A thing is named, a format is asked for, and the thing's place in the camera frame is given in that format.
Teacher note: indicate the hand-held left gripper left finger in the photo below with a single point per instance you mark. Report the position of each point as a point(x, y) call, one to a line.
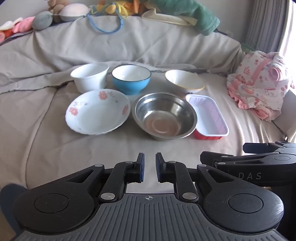
point(141, 167)

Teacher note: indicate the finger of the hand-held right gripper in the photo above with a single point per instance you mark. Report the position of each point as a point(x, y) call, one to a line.
point(259, 147)
point(215, 158)

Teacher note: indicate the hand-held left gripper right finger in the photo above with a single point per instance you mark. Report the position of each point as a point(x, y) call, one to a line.
point(158, 167)

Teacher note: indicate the blue bowl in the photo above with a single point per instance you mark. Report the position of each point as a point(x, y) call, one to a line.
point(130, 84)

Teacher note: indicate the white gold-rimmed bowl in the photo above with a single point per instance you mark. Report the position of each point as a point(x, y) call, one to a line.
point(182, 80)

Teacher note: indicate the white plastic bowl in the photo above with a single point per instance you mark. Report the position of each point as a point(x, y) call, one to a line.
point(89, 77)

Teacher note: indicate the red and white rectangular tray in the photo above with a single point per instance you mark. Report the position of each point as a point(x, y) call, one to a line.
point(208, 113)

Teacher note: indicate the stainless steel bowl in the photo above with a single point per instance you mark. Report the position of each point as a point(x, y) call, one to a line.
point(161, 115)

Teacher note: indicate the pink floral cloth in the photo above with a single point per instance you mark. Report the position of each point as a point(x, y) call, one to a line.
point(256, 83)

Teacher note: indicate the white floral plate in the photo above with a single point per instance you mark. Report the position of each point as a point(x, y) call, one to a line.
point(94, 113)

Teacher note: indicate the grey curtain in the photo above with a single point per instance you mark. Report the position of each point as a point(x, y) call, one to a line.
point(266, 25)

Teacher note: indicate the green towel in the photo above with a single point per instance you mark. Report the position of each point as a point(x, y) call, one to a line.
point(196, 14)

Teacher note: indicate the yellow plush toy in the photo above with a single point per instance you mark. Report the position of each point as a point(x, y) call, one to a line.
point(111, 7)

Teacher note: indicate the grey plush toy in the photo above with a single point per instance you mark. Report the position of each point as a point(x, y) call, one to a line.
point(42, 20)

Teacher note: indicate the brown plush toy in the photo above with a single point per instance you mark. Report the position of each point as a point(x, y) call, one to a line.
point(56, 7)

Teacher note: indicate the orange plush toy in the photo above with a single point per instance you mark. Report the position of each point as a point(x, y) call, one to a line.
point(4, 36)

